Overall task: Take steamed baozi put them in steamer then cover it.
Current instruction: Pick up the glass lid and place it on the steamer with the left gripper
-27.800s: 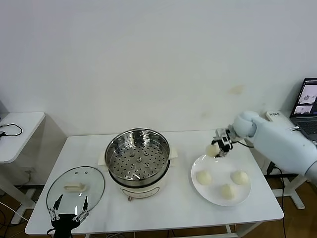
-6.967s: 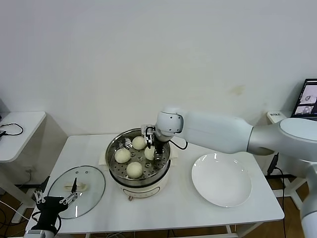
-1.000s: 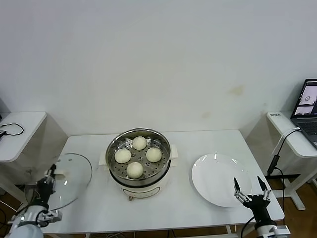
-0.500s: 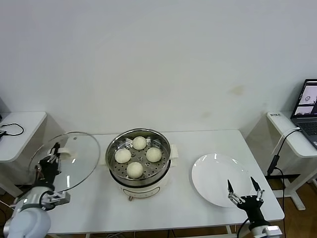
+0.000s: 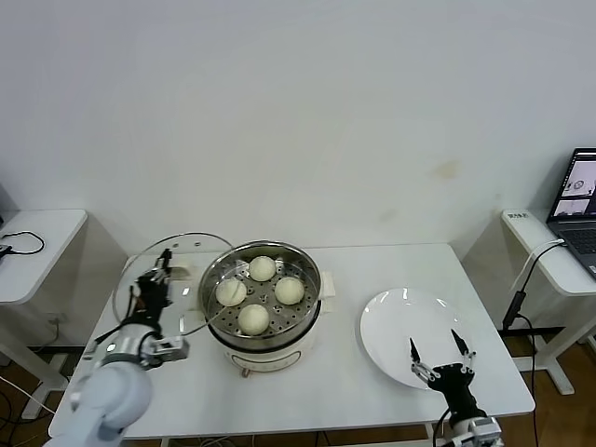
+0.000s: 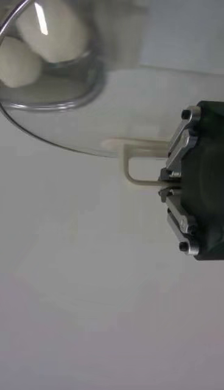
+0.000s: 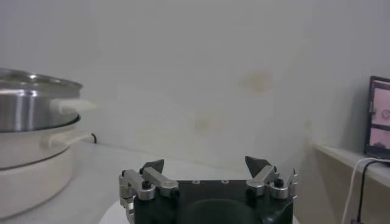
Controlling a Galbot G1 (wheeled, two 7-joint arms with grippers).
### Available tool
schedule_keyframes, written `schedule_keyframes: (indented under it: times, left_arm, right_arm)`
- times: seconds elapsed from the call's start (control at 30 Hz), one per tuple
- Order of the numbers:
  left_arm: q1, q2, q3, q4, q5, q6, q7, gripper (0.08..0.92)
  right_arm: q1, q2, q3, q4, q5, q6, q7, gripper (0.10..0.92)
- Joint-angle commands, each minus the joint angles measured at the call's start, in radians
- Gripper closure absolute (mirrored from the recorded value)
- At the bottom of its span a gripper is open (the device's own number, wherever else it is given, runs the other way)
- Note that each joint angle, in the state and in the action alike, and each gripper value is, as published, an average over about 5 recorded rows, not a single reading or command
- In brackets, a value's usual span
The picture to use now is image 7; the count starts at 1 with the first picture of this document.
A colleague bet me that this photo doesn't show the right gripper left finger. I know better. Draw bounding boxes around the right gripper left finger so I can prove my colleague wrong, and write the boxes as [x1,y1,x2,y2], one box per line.
[118,158,180,201]

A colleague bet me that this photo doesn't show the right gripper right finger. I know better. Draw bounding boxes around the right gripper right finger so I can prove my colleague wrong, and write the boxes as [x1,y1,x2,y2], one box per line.
[244,155,299,201]

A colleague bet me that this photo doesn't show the steel steamer basket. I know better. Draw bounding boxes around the steel steamer basket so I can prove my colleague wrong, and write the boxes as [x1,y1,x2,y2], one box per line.
[0,68,99,133]

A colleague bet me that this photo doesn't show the white round plate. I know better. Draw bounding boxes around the white round plate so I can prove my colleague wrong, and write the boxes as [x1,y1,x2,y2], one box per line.
[99,199,135,224]

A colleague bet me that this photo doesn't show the white side table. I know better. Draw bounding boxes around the white side table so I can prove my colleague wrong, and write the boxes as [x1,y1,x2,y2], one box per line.
[310,142,390,224]

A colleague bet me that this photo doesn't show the cream electric cooker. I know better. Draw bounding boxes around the cream electric cooker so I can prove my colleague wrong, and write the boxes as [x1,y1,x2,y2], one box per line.
[0,114,96,220]

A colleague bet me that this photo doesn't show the black laptop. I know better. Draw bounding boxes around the black laptop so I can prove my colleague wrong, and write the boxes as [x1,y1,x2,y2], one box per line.
[363,75,390,159]

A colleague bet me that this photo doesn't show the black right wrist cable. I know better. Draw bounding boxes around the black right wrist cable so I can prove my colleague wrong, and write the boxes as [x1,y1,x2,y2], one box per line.
[260,199,294,224]

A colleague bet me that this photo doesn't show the white laptop cable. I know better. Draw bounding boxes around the white laptop cable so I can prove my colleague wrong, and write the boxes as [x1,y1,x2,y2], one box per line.
[340,156,390,224]

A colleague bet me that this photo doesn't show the black cable with adapter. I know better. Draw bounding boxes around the black cable with adapter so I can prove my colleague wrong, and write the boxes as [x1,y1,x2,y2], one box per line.
[350,159,390,224]

